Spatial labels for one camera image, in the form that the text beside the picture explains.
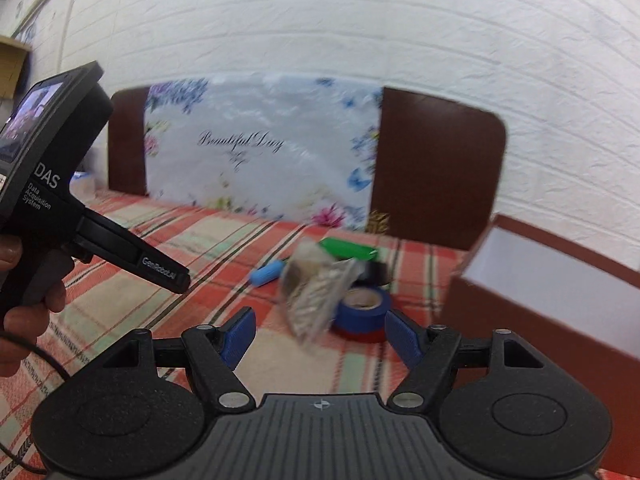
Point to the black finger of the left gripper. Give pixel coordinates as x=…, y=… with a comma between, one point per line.
x=169, y=274

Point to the blue electrical tape roll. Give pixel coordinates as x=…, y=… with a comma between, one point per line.
x=362, y=310

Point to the person's left hand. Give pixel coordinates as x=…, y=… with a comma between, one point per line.
x=27, y=322

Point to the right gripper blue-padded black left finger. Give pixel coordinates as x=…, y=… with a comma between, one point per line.
x=212, y=355

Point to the green rectangular box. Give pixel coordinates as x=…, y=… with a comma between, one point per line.
x=344, y=249

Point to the blue cylindrical battery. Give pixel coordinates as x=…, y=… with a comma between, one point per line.
x=267, y=273

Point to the black small object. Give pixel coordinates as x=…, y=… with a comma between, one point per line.
x=372, y=274

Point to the brown cardboard box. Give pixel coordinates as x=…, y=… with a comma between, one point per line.
x=578, y=307

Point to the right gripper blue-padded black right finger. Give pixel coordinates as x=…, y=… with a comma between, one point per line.
x=429, y=353

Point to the cotton swab plastic bag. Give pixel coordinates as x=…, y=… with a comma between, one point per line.
x=311, y=286

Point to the red electrical tape roll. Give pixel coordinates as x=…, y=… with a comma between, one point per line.
x=375, y=337

